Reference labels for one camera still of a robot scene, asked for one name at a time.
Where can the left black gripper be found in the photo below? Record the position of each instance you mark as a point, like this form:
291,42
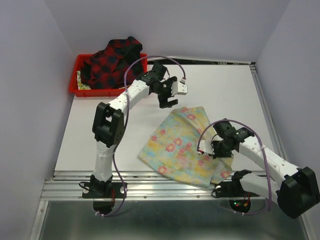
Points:
163,102

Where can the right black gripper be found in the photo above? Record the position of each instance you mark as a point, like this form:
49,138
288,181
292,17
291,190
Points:
217,155

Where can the pastel floral skirt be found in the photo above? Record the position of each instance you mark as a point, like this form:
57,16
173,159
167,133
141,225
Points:
171,149

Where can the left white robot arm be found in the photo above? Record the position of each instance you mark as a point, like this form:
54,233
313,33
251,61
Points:
109,121

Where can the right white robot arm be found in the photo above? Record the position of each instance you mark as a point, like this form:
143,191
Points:
295,190

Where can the red black plaid skirt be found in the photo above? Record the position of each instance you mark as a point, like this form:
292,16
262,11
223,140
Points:
105,69

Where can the yellow floral cloth in bin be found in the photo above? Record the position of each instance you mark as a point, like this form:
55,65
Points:
81,86

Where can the red plastic bin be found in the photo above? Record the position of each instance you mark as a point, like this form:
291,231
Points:
72,87

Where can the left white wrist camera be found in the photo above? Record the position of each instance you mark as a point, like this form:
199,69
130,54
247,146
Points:
179,88

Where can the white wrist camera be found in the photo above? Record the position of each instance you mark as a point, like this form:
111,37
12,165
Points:
179,88
205,147

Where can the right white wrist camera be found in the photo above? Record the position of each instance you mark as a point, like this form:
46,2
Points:
205,147

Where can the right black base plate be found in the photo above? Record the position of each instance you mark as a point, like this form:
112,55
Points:
230,189

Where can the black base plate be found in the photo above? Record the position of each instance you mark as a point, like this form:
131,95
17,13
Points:
230,189
120,190

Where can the aluminium right rail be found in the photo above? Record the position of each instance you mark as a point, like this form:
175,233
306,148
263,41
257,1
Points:
275,137

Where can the aluminium front rail frame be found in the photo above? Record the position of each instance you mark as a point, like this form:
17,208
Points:
156,208

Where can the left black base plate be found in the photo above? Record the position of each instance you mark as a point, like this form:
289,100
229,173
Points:
120,190

